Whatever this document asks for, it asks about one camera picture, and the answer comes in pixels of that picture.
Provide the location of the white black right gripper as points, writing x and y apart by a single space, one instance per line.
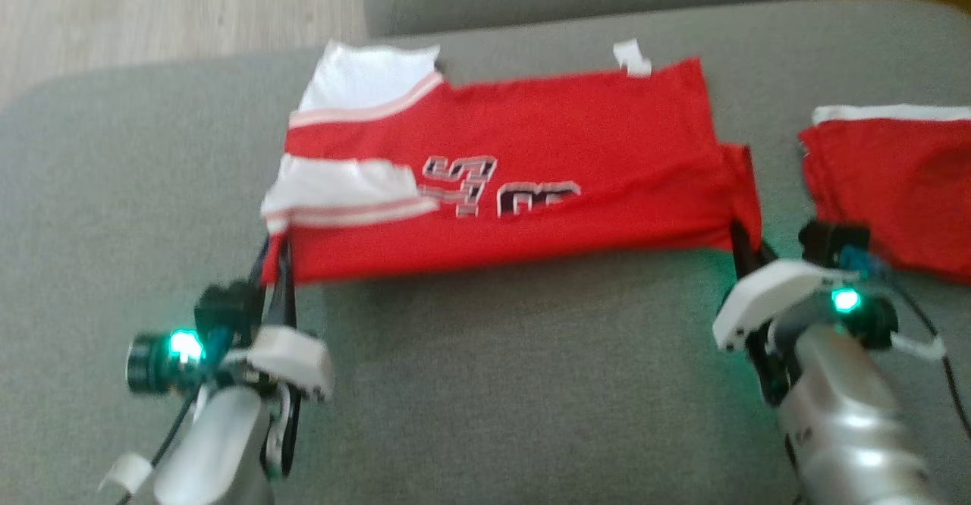
758 300

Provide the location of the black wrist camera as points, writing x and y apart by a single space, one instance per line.
831 243
155 361

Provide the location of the grey fabric sofa seat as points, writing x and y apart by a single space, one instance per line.
493 384

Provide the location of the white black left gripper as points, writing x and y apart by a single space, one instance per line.
300 361

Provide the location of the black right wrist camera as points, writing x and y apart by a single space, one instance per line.
831 243

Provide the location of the red white printed jersey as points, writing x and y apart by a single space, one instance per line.
531 164

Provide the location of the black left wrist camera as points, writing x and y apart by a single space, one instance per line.
155 361

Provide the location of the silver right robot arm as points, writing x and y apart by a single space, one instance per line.
850 421

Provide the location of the red shorts with white band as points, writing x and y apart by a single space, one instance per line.
887 194

